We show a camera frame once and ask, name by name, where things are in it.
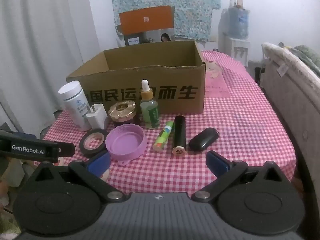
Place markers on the pink checked tablecloth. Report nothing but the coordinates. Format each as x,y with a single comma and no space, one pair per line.
237,120

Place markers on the black lipstick tube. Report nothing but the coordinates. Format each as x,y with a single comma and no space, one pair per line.
179,135

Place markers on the white plastic bottle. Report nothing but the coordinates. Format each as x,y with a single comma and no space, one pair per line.
72,100

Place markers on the brown cardboard box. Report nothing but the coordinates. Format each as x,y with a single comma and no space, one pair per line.
112,80

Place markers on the green lip balm tube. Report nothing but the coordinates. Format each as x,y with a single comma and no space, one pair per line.
162,137

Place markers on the white water dispenser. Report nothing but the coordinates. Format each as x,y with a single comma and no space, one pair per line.
240,50

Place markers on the gold-lidded cosmetic jar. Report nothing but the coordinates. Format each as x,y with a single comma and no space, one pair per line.
122,110

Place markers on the white charger adapter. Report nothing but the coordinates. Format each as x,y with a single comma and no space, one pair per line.
97,116

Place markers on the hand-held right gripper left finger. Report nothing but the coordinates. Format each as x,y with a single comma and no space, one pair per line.
100,164

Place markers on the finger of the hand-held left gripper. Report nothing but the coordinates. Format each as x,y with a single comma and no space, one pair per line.
67,149

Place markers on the orange-topped appliance box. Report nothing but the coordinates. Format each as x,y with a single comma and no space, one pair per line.
146,20

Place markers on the white curtain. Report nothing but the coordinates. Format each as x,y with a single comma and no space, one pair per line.
45,42

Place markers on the black oval case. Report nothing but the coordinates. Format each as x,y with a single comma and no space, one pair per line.
203,140

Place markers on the grey-green plush blanket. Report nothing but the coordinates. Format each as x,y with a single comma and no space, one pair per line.
308,55

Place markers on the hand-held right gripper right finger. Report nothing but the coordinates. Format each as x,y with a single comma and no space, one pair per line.
218,164

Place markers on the blue water jug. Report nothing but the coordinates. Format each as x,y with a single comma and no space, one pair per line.
238,22

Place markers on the green dropper bottle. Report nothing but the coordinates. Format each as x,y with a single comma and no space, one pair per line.
150,110

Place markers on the black tape roll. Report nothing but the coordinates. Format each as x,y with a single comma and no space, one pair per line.
86,145

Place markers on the floral light blue cloth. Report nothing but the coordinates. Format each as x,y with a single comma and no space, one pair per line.
195,10

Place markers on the purple plastic lid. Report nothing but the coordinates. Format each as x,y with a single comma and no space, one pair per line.
125,140

